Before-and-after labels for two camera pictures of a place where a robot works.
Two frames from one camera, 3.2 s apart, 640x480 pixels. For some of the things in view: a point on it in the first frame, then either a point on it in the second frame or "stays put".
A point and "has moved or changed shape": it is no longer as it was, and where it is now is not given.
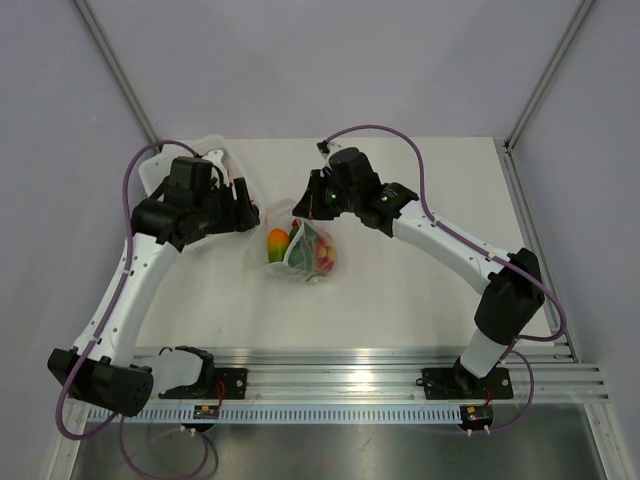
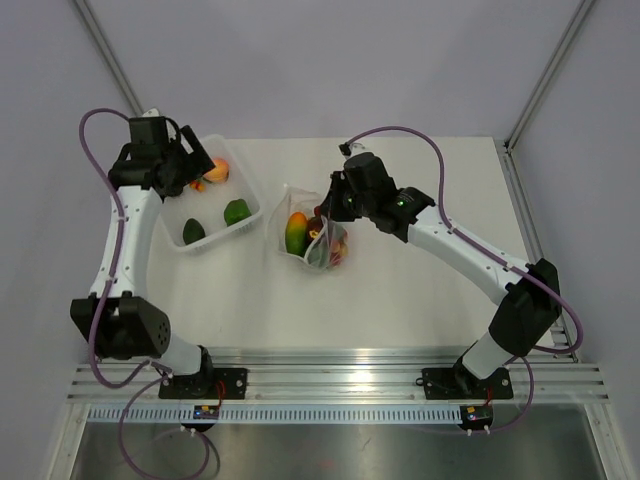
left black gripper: (240, 216) -> (197, 163)
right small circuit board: (474, 417) stays put
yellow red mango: (278, 241) -> (296, 233)
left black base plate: (213, 384) stays put
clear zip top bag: (290, 246) has moved or changed shape
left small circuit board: (206, 411) stays put
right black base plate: (460, 384) stays put
